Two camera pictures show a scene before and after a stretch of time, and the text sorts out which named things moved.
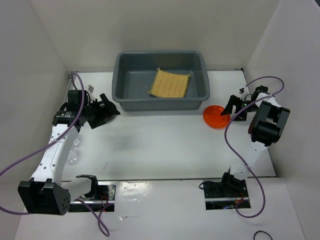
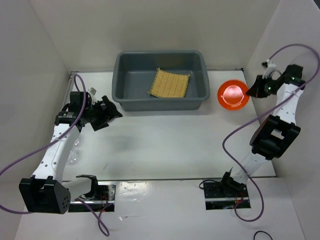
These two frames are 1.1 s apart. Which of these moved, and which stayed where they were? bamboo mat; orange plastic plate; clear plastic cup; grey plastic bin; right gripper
Moved: right gripper; orange plastic plate
Stayed: bamboo mat; clear plastic cup; grey plastic bin
